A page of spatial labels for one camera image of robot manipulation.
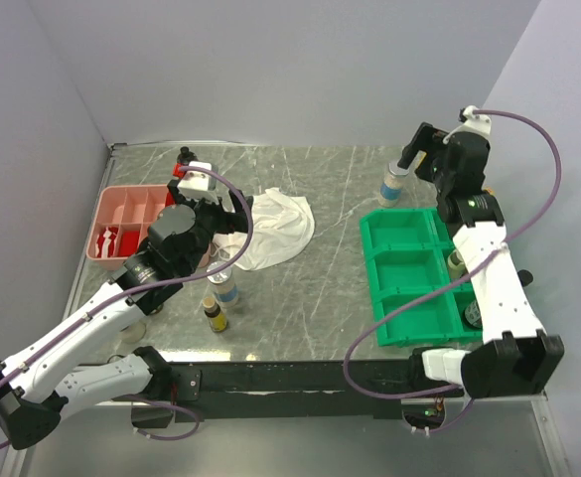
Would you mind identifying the dark sauce bottle black cap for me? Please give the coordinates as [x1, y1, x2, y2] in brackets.
[462, 270, 533, 329]

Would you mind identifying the silver lid blue label jar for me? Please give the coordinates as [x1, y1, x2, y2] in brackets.
[378, 160, 409, 208]

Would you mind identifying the small yellow dropper bottle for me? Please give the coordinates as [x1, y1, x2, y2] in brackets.
[202, 296, 228, 333]

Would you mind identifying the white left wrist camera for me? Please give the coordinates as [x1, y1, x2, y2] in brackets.
[173, 161, 218, 204]

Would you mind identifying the black cap spice jar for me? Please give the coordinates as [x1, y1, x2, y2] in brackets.
[177, 146, 197, 165]

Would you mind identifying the red packet front compartment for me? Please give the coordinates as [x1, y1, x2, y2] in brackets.
[117, 229, 141, 257]

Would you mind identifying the green compartment bin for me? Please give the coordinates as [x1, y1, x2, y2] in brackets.
[360, 208, 482, 348]

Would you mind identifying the red white striped packet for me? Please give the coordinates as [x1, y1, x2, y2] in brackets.
[94, 226, 119, 259]

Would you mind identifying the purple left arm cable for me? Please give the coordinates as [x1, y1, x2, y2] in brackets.
[0, 163, 255, 453]

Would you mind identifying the black front mounting rail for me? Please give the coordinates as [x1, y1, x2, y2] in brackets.
[110, 360, 470, 423]

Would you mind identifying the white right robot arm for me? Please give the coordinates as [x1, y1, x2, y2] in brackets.
[398, 120, 564, 398]

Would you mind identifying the white crumpled cloth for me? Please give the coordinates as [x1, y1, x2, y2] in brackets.
[234, 188, 315, 271]

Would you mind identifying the yellow bottle cork cap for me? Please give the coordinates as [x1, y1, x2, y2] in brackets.
[414, 151, 427, 170]

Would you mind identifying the pink compartment tray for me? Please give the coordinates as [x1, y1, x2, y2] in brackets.
[86, 184, 176, 271]

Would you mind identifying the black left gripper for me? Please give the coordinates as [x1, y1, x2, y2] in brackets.
[169, 179, 252, 274]

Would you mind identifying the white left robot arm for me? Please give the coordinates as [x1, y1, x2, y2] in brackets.
[0, 187, 253, 450]

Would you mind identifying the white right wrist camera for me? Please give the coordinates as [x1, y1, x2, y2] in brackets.
[442, 105, 492, 145]

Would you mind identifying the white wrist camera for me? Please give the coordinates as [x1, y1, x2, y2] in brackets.
[173, 161, 218, 204]
[442, 105, 492, 145]

